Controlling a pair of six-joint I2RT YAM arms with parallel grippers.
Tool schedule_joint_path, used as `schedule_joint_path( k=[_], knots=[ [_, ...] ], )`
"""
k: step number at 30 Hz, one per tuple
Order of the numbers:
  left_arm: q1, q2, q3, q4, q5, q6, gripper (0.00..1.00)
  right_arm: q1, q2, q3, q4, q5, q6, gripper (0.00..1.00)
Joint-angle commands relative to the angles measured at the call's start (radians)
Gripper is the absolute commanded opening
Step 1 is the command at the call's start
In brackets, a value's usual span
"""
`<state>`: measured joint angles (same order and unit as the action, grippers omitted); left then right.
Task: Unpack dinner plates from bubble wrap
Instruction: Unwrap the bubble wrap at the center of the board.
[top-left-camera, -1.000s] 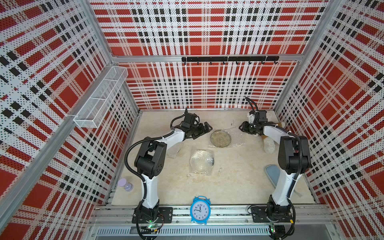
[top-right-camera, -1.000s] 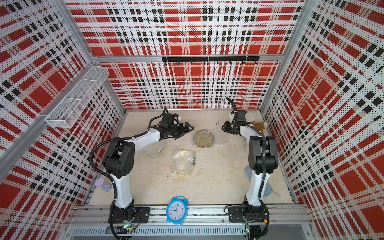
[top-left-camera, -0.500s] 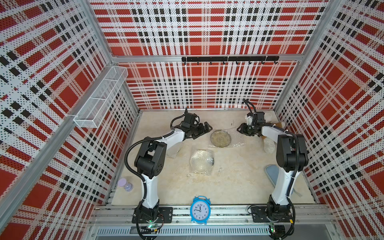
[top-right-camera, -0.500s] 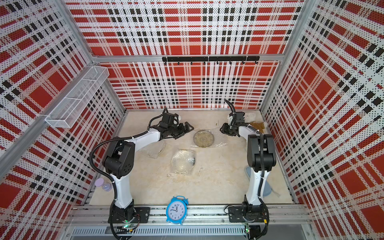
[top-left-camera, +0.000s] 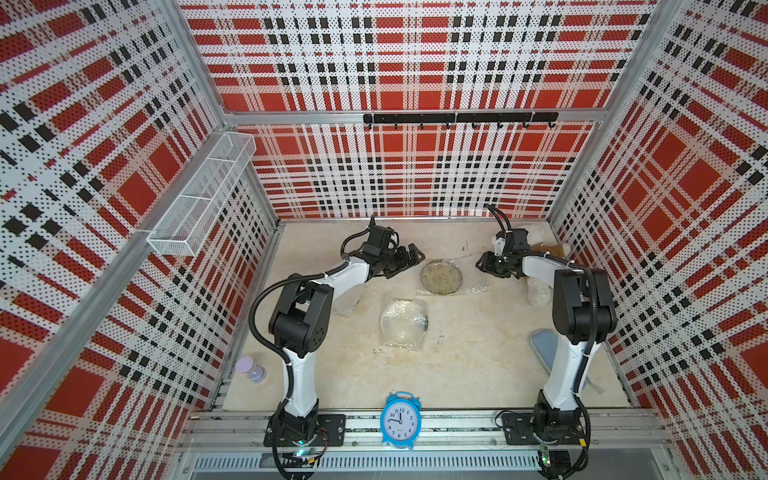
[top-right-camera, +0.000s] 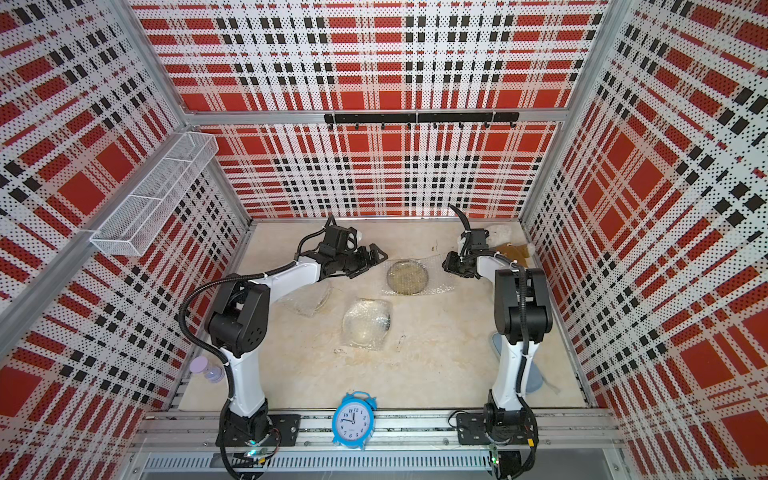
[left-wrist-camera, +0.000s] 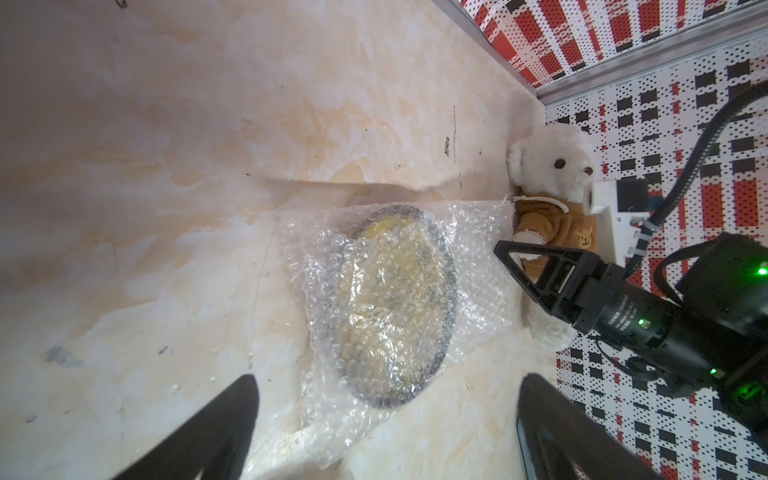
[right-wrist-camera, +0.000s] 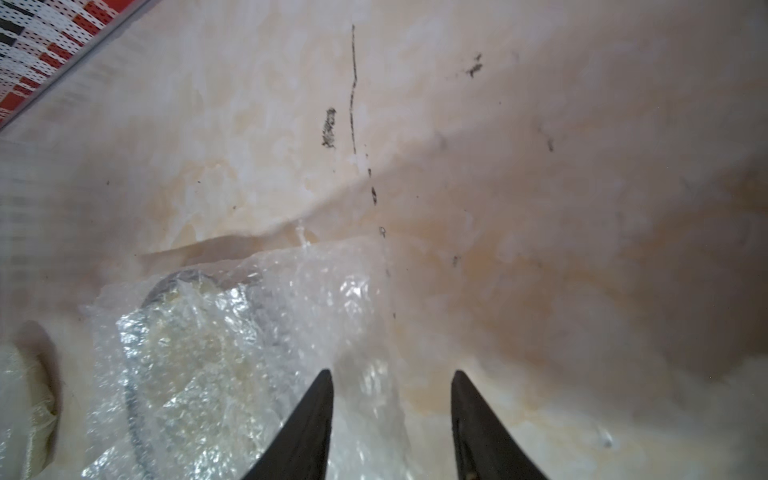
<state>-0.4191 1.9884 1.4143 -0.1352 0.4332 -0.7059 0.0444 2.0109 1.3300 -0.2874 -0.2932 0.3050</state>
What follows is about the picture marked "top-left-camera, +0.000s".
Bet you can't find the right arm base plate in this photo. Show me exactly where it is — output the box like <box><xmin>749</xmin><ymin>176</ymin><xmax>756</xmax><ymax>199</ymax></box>
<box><xmin>498</xmin><ymin>411</ymin><xmax>587</xmax><ymax>446</ymax></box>

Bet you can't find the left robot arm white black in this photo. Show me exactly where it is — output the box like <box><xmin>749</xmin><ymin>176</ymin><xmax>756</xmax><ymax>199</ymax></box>
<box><xmin>247</xmin><ymin>222</ymin><xmax>426</xmax><ymax>447</ymax></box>

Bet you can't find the blue alarm clock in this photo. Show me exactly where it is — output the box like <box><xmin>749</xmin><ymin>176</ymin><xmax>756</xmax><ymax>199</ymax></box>
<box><xmin>380</xmin><ymin>391</ymin><xmax>422</xmax><ymax>450</ymax></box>

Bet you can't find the white wire mesh basket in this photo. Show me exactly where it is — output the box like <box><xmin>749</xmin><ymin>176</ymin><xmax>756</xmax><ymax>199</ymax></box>
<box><xmin>148</xmin><ymin>132</ymin><xmax>256</xmax><ymax>257</ymax></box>

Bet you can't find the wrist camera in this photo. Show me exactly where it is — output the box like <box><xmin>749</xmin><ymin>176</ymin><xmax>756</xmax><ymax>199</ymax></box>
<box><xmin>493</xmin><ymin>235</ymin><xmax>507</xmax><ymax>258</ymax></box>
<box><xmin>365</xmin><ymin>215</ymin><xmax>394</xmax><ymax>251</ymax></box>

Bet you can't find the bubble wrapped plate left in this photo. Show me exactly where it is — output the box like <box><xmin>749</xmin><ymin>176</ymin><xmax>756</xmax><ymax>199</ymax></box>
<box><xmin>332</xmin><ymin>284</ymin><xmax>366</xmax><ymax>317</ymax></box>

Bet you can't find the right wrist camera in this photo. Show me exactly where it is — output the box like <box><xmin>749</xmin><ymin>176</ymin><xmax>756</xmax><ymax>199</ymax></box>
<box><xmin>493</xmin><ymin>235</ymin><xmax>507</xmax><ymax>258</ymax></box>

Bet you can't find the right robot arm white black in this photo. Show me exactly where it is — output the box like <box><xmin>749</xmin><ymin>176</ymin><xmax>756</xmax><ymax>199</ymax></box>
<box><xmin>476</xmin><ymin>228</ymin><xmax>617</xmax><ymax>445</ymax></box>

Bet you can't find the black hook rail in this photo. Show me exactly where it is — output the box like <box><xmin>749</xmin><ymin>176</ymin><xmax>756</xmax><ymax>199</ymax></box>
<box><xmin>362</xmin><ymin>111</ymin><xmax>560</xmax><ymax>126</ymax></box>

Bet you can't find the grey blue oval dish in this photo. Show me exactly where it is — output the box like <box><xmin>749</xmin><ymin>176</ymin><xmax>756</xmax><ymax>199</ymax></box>
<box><xmin>529</xmin><ymin>329</ymin><xmax>604</xmax><ymax>394</ymax></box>

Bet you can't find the white teddy bear brown shirt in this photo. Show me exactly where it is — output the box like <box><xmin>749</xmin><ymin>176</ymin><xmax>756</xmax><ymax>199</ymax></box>
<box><xmin>520</xmin><ymin>246</ymin><xmax>567</xmax><ymax>307</ymax></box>

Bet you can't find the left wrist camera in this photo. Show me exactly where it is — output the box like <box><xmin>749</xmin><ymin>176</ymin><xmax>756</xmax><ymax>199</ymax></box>
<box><xmin>365</xmin><ymin>215</ymin><xmax>394</xmax><ymax>251</ymax></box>

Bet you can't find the yellow patterned plate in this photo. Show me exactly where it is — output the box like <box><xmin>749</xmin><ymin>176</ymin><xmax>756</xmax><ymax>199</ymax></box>
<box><xmin>420</xmin><ymin>259</ymin><xmax>463</xmax><ymax>296</ymax></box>

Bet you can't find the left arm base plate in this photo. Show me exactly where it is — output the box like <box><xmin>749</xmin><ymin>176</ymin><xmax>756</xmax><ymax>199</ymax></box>
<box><xmin>263</xmin><ymin>412</ymin><xmax>346</xmax><ymax>447</ymax></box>

